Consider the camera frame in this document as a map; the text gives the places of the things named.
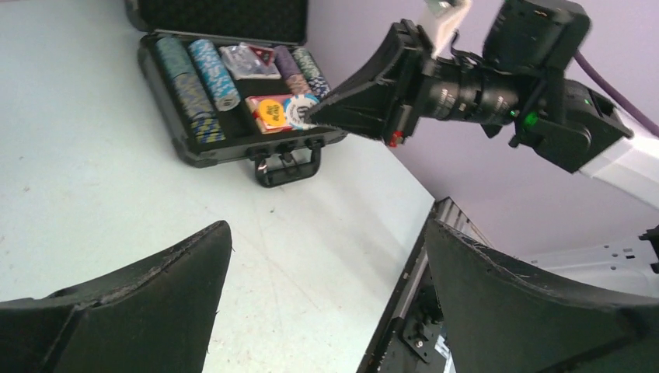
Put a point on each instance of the red playing card deck box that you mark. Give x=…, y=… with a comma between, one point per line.
x=252, y=103

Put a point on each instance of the clear round dealer button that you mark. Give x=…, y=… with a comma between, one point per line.
x=250, y=61

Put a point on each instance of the light blue chip stack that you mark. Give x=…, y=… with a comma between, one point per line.
x=215, y=75

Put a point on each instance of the black poker set case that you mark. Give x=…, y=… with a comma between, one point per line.
x=278, y=158

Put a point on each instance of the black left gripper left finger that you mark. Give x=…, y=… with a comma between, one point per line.
x=154, y=315

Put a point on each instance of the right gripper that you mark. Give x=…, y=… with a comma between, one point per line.
x=463, y=88

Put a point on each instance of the light blue ten chip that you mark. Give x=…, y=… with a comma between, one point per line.
x=295, y=109

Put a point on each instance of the yellow round button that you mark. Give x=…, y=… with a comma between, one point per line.
x=271, y=112

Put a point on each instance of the purple chip stack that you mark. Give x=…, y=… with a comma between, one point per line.
x=290, y=72

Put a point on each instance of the green chip stack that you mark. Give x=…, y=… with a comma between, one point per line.
x=311, y=71

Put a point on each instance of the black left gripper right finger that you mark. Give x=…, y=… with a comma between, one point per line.
x=506, y=315

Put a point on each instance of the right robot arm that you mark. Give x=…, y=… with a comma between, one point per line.
x=518, y=79

